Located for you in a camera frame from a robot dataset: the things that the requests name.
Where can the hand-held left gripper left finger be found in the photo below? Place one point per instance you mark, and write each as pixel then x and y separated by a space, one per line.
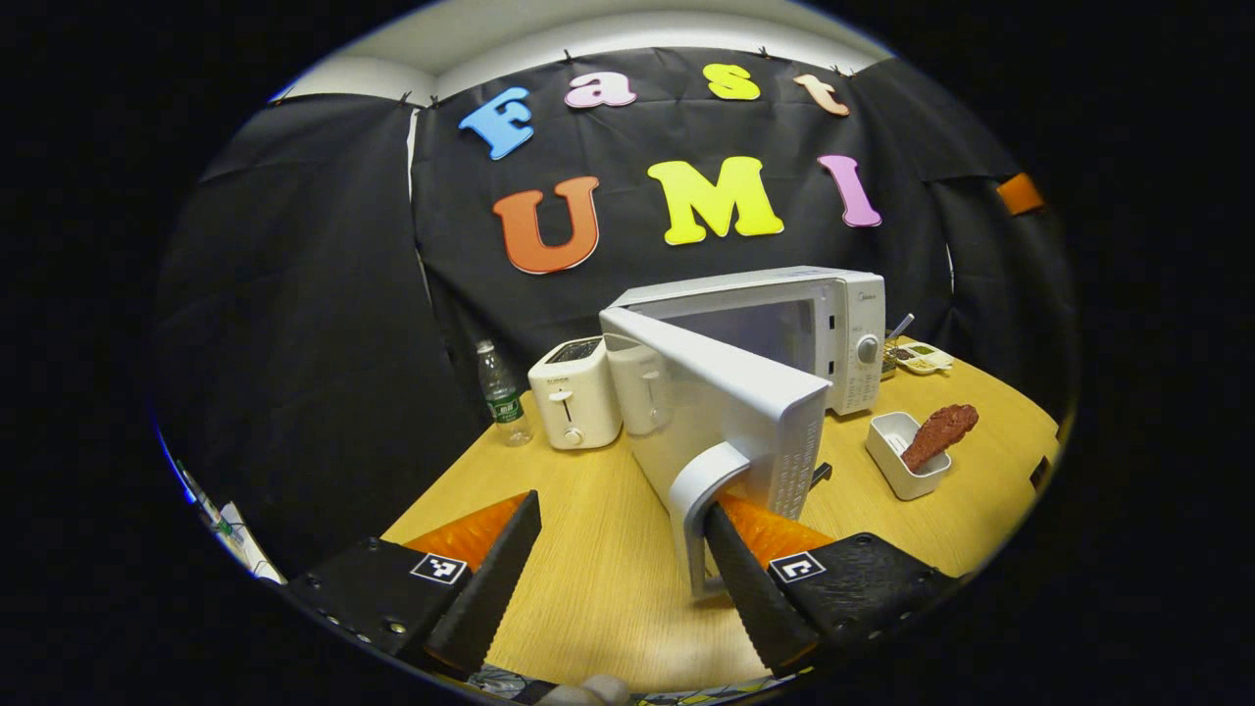
pixel 490 583

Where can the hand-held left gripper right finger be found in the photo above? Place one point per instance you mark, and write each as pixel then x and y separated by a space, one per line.
pixel 755 598

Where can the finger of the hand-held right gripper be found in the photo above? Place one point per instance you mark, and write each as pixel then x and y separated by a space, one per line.
pixel 1020 194

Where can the white microwave oven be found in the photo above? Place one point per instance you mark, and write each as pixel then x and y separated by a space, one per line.
pixel 726 422

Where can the brown meat piece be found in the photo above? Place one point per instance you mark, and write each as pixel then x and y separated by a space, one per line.
pixel 939 431

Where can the metal spoon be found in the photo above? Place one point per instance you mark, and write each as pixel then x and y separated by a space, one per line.
pixel 901 327

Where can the clear plastic water bottle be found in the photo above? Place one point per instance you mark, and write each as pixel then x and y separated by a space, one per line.
pixel 505 402

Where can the white divided condiment dish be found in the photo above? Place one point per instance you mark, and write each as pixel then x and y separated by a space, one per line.
pixel 922 358

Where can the white toaster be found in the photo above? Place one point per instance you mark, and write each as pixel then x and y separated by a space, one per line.
pixel 574 402

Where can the white rectangular bowl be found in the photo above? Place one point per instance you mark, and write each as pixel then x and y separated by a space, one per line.
pixel 897 456

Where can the white printed sheet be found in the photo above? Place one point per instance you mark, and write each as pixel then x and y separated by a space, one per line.
pixel 245 539

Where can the black backdrop cloth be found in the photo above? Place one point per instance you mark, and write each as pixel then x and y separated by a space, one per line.
pixel 294 294

